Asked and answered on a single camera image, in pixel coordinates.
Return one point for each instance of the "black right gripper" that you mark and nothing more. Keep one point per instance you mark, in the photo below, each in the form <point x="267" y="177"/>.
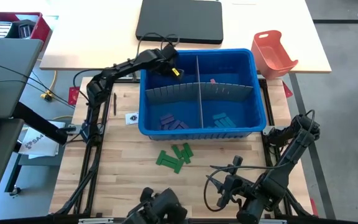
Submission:
<point x="236" y="186"/>

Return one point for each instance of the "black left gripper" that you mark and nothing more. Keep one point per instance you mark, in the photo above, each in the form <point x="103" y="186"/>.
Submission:
<point x="163" y="59"/>

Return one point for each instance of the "long grey slotted divider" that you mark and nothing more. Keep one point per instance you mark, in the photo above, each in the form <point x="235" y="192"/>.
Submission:
<point x="172" y="93"/>

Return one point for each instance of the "short grey slotted divider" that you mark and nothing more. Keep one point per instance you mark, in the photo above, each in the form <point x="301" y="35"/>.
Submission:
<point x="199" y="71"/>

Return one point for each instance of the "large blue plastic bin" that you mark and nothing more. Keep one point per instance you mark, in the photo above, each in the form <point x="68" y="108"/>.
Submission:
<point x="179" y="109"/>

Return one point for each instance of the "green wooden block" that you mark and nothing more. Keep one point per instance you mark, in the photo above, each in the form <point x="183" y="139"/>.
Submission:
<point x="187" y="149"/>
<point x="179" y="167"/>
<point x="176" y="151"/>
<point x="170" y="160"/>
<point x="185" y="156"/>
<point x="161" y="157"/>

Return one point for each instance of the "pink wooden block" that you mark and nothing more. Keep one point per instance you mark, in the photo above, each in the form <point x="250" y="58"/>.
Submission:
<point x="212" y="81"/>

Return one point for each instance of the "teal foam blocks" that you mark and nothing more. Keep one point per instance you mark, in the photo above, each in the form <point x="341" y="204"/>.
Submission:
<point x="166" y="117"/>

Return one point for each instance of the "orange plastic basket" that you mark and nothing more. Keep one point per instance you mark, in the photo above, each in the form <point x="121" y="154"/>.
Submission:
<point x="272" y="56"/>

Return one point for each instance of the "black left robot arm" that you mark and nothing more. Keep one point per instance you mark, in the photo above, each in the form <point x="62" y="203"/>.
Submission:
<point x="120" y="67"/>

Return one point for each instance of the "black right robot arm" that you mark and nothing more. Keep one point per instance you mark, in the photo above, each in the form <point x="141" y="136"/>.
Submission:
<point x="291" y="152"/>

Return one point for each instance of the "small yellow tag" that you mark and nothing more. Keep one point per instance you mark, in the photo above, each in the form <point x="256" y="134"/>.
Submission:
<point x="175" y="72"/>

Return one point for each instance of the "black rectangular pad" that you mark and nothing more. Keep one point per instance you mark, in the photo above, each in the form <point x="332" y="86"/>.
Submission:
<point x="179" y="20"/>

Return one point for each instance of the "white card with black logo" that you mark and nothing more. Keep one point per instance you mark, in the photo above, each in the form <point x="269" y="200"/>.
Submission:
<point x="131" y="118"/>

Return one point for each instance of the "light wooden table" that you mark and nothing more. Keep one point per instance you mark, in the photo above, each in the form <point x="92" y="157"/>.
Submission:
<point x="89" y="37"/>

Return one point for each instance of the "red plastic crate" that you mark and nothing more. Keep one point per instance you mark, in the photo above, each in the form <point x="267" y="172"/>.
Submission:
<point x="40" y="29"/>

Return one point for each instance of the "black support beam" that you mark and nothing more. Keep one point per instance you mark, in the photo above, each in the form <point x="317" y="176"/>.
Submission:
<point x="39" y="123"/>

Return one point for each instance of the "white printed paper sheet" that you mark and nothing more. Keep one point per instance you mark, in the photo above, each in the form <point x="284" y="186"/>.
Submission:
<point x="39" y="144"/>

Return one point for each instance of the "black toaster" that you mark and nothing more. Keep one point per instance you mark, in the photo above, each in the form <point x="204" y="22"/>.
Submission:
<point x="25" y="29"/>

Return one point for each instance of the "silver ribbed metal appliance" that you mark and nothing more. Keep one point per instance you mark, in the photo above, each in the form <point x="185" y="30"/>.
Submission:
<point x="2" y="29"/>

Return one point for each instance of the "silver aluminium bracket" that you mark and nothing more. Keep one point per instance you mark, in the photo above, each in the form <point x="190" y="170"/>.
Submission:
<point x="269" y="221"/>
<point x="95" y="221"/>

